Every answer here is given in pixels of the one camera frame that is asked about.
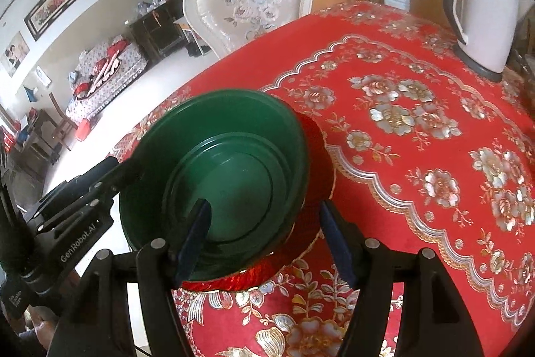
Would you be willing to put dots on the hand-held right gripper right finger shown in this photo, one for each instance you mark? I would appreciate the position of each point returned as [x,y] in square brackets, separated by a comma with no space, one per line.
[338,240]

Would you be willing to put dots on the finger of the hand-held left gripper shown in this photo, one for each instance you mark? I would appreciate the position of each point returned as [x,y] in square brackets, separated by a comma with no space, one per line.
[121,177]
[100,166]

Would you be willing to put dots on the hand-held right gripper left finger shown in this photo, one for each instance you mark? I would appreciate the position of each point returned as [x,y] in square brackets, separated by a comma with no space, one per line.
[194,235]

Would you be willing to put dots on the green plastic bowl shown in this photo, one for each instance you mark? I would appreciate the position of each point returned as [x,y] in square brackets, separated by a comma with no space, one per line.
[234,181]

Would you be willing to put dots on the red glass plate with sticker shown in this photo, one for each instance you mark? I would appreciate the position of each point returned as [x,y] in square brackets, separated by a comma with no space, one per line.
[322,173]

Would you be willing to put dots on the small red object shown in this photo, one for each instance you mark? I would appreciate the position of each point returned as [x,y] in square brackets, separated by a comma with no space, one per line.
[83,130]

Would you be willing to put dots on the dark wooden chair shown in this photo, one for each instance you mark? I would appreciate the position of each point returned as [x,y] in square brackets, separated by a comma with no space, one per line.
[54,127]

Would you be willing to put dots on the red floral tablecloth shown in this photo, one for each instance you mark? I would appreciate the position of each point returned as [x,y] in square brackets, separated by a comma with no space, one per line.
[418,215]

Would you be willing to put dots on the floral covered sofa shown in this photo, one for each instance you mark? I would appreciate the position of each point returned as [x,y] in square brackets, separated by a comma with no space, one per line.
[117,76]

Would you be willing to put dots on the dark wooden sideboard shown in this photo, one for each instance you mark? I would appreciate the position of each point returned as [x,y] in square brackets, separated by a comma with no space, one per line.
[154,30]

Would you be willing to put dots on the pair of black shoes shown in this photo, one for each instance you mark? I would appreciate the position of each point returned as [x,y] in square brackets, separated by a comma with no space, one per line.
[199,50]

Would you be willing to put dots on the framed flower painting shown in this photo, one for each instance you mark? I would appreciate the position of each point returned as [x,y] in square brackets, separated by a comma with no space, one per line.
[54,5]

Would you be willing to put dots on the ornate white chair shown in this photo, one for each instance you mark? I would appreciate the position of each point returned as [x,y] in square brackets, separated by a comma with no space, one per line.
[250,5]

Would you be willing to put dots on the white electric kettle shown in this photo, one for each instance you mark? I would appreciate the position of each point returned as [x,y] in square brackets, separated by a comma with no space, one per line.
[485,14]

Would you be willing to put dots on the framed wall photo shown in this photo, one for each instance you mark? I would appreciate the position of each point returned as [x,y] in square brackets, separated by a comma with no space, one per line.
[14,56]

